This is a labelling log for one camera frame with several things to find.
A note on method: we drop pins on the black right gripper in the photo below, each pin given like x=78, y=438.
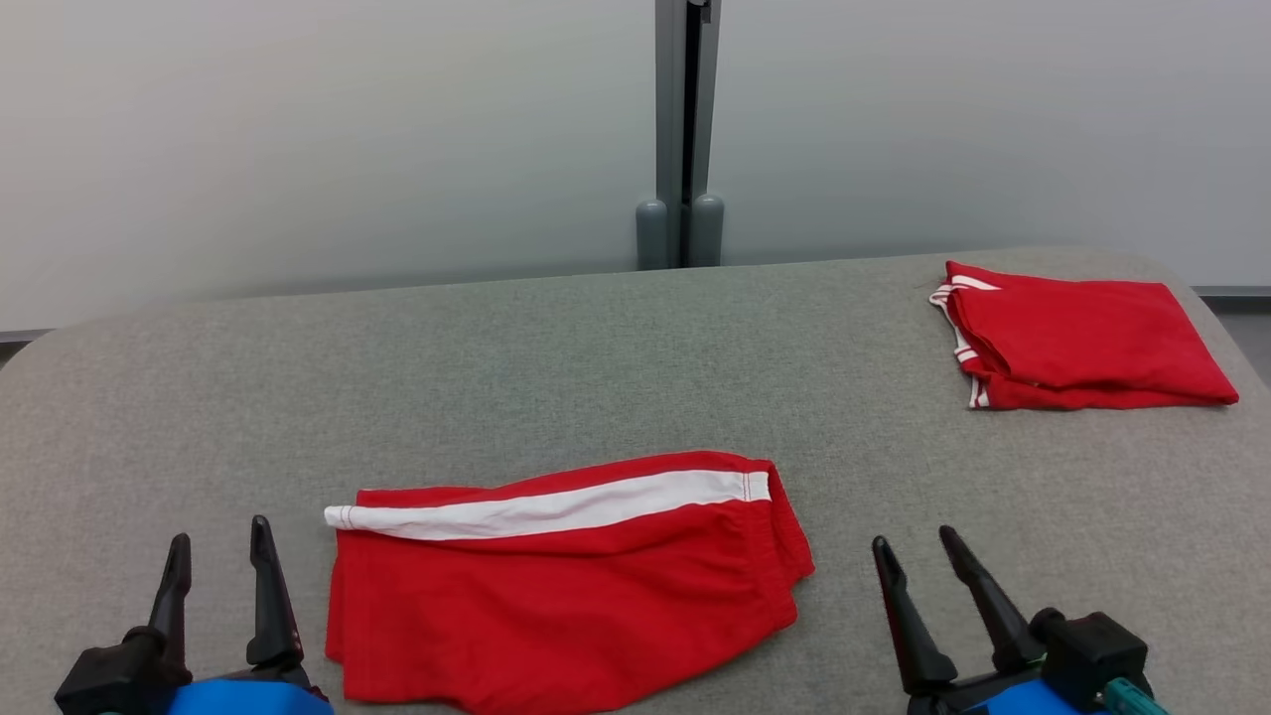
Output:
x=953, y=697

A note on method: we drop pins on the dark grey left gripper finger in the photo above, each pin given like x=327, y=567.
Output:
x=273, y=606
x=174, y=596

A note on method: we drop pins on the red Bulls 23 jersey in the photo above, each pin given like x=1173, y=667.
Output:
x=1082, y=338

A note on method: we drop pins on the blue right wrist camera bracket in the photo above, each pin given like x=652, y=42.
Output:
x=1028, y=700

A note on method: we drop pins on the teal right camera connector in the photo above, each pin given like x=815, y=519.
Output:
x=1137, y=698

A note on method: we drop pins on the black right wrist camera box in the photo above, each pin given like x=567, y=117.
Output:
x=1092, y=655

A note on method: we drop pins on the grey partition joint post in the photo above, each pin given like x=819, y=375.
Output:
x=680, y=129

